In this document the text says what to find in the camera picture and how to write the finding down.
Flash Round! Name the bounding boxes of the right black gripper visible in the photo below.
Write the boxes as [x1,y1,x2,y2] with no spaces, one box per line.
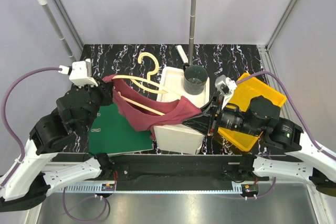
[182,93,263,136]

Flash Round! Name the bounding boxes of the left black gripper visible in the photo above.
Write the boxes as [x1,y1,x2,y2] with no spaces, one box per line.
[76,74,116,132]

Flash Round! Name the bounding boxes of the maroon tank top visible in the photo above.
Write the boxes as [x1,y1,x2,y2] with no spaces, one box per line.
[103,74,202,139]

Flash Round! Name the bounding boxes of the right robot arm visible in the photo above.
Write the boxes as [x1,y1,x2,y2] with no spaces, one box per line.
[183,95,335,197]

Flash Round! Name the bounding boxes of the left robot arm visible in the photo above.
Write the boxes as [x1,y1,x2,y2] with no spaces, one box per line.
[1,80,113,212]

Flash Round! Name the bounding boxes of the white styrofoam box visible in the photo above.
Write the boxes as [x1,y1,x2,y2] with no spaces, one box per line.
[154,67,210,155]

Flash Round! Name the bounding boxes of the dark green mug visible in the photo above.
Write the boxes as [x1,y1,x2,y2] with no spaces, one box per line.
[183,63,208,95]

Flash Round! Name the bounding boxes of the green binder folder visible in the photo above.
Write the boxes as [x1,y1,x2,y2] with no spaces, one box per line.
[88,104,153,155]

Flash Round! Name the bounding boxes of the yellow plastic bin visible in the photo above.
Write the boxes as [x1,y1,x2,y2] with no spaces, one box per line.
[218,77,287,152]

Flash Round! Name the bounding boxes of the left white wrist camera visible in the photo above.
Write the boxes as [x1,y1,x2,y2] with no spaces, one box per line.
[58,59,98,88]

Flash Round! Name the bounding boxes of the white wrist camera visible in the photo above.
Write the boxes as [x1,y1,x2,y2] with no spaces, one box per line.
[58,59,98,88]
[215,75,237,109]

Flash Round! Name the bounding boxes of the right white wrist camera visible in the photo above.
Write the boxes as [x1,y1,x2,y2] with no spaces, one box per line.
[215,75,237,109]

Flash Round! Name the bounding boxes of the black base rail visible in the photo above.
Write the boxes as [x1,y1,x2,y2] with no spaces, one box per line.
[43,153,269,195]

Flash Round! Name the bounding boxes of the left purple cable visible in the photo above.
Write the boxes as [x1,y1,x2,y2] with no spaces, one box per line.
[0,67,62,188]

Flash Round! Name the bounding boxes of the purple cable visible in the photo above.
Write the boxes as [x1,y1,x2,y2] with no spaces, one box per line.
[0,67,62,188]
[236,70,336,162]

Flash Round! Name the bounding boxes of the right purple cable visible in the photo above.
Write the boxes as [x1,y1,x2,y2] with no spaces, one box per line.
[236,70,336,162]

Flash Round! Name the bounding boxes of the aluminium frame post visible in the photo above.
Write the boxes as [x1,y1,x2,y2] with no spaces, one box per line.
[265,0,298,51]

